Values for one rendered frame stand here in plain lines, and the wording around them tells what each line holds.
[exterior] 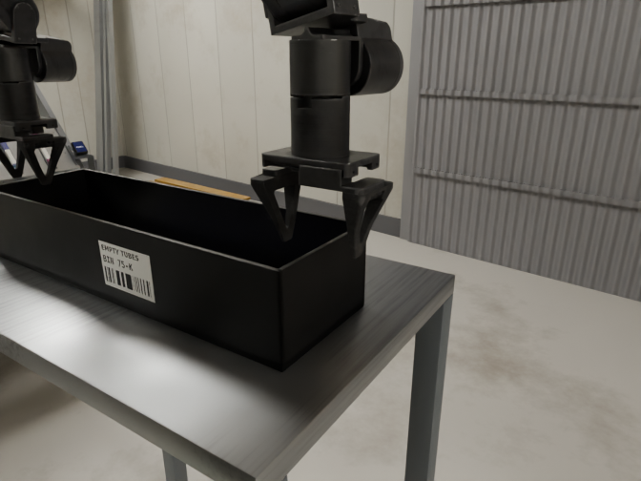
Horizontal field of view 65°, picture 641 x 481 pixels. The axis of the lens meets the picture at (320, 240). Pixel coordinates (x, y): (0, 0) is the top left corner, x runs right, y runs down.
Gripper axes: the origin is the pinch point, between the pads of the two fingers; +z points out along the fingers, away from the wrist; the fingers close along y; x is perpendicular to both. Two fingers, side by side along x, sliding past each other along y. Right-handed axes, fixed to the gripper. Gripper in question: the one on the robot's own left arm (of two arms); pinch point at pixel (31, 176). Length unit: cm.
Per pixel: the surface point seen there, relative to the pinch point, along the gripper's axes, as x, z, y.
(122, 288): 7.4, 8.9, -31.9
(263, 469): 18, 12, -63
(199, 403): 15, 12, -53
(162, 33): -273, -39, 284
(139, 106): -280, 24, 335
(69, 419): -26, 92, 56
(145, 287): 7.5, 7.5, -36.5
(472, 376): -120, 90, -46
